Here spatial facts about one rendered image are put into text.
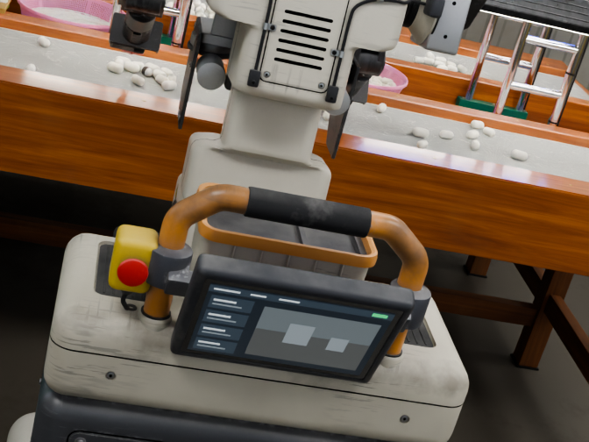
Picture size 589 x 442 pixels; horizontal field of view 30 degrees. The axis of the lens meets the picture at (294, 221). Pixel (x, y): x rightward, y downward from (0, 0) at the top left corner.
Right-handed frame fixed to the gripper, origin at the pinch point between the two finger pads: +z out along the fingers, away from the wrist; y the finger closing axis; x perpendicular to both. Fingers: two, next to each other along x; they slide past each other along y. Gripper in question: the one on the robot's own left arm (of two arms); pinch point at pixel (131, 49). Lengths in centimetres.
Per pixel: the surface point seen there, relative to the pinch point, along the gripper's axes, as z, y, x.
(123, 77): 7.7, 0.4, 3.2
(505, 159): 4, -87, 5
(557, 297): 63, -131, 18
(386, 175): -10, -55, 20
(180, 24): 20.3, -11.1, -18.1
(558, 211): -10, -94, 20
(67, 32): 19.8, 14.0, -10.0
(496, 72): 63, -109, -46
